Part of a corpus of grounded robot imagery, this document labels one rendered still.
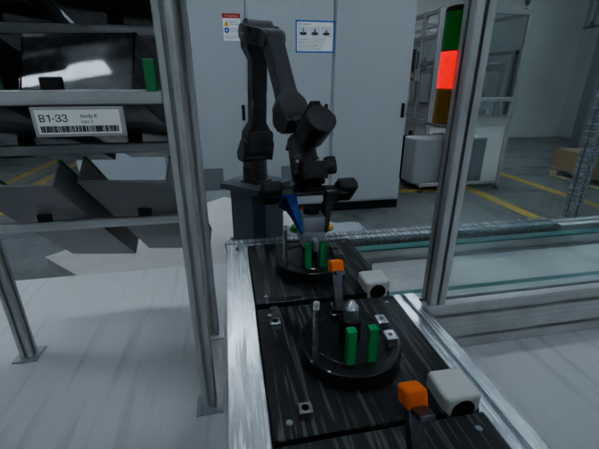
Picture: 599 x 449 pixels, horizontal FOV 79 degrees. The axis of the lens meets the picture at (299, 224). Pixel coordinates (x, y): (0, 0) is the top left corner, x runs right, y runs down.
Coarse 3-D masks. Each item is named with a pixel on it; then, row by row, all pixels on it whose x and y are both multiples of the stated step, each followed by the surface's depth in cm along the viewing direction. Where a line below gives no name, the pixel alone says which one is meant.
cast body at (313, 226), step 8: (304, 208) 69; (312, 208) 69; (304, 216) 67; (312, 216) 67; (320, 216) 68; (304, 224) 68; (312, 224) 68; (320, 224) 68; (304, 232) 68; (312, 232) 68; (320, 232) 68; (304, 240) 68; (312, 240) 68; (320, 240) 69; (312, 248) 68
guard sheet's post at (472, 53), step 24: (480, 0) 46; (480, 24) 47; (480, 48) 48; (456, 72) 51; (480, 72) 49; (456, 96) 51; (480, 96) 50; (456, 120) 51; (456, 144) 52; (456, 168) 54; (456, 192) 55; (456, 216) 57; (432, 240) 60; (432, 264) 60; (432, 288) 61
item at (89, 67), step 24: (24, 48) 41; (48, 48) 41; (72, 48) 41; (96, 48) 41; (120, 48) 41; (144, 48) 44; (24, 72) 41; (48, 72) 41; (72, 72) 41; (96, 72) 41; (120, 72) 41; (144, 120) 49
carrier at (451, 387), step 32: (288, 320) 57; (320, 320) 54; (352, 320) 48; (384, 320) 51; (288, 352) 50; (320, 352) 47; (352, 352) 44; (384, 352) 48; (416, 352) 50; (288, 384) 45; (320, 384) 45; (352, 384) 44; (384, 384) 45; (448, 384) 42; (288, 416) 41; (320, 416) 41; (352, 416) 41; (384, 416) 41; (448, 416) 41
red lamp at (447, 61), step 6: (444, 54) 52; (450, 54) 51; (456, 54) 50; (444, 60) 52; (450, 60) 51; (444, 66) 52; (450, 66) 51; (438, 72) 54; (444, 72) 52; (450, 72) 51; (438, 78) 54; (444, 78) 52; (450, 78) 52; (438, 84) 54; (444, 84) 52; (450, 84) 52
